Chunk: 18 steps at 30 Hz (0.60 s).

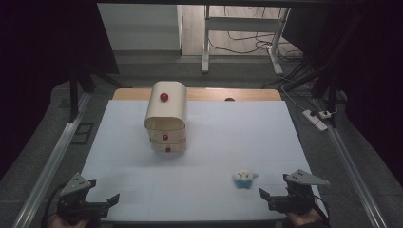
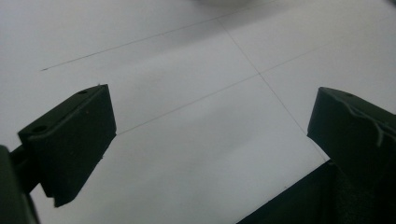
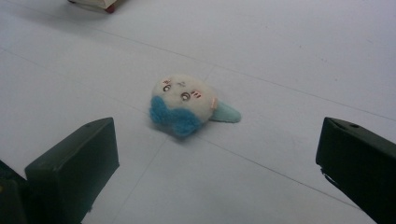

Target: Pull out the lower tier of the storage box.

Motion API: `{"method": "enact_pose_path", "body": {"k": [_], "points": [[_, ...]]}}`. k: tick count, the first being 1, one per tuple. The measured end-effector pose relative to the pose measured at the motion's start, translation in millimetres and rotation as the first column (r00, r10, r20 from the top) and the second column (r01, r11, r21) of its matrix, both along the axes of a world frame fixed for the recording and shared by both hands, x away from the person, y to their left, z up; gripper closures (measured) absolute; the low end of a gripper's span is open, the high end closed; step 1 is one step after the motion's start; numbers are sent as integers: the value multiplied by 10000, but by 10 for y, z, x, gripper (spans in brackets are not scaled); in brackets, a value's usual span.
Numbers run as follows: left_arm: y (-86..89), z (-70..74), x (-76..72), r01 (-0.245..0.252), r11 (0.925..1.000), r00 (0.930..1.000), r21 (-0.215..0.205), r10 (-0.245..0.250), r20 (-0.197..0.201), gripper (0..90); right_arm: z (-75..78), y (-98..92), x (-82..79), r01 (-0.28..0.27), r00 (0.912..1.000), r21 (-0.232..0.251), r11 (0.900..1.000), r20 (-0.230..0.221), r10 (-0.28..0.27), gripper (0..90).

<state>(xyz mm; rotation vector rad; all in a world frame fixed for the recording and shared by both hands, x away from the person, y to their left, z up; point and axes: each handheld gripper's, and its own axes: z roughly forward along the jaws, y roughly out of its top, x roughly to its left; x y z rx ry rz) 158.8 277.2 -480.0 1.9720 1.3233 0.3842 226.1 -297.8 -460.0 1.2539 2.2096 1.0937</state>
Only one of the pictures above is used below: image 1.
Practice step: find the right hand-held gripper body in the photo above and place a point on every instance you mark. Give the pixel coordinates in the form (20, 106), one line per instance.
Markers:
(294, 201)

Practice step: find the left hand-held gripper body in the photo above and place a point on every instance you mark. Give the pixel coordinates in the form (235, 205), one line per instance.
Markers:
(79, 204)

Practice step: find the white and blue plush toy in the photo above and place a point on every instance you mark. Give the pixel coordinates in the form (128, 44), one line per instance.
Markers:
(244, 178)

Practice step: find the clear drawer with red knob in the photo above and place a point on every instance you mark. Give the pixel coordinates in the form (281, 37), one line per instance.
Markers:
(172, 148)

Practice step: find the small wooden drawer cabinet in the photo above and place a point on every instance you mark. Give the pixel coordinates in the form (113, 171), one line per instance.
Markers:
(168, 110)

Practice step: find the person's right hand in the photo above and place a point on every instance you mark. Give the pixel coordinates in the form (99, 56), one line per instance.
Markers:
(304, 220)

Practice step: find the person's left hand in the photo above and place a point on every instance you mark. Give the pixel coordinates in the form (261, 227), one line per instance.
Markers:
(66, 223)

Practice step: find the white power strip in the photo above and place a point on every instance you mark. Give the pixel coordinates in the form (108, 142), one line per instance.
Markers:
(314, 120)

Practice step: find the white table mat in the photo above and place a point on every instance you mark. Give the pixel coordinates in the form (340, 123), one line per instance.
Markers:
(221, 142)

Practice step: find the white plug adapter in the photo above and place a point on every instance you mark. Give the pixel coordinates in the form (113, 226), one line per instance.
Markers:
(325, 114)

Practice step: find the black metal stand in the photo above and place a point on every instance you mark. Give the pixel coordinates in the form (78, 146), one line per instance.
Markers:
(74, 95)
(331, 91)

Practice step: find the black curtain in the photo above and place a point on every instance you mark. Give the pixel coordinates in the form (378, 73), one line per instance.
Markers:
(377, 79)
(38, 63)

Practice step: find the aluminium floor rail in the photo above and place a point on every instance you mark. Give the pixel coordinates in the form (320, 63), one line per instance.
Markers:
(50, 167)
(355, 171)

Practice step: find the white metal desk frame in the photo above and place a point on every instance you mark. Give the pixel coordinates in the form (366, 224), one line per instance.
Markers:
(206, 41)

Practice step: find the white wall panel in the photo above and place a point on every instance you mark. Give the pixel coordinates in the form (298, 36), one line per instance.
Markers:
(139, 28)

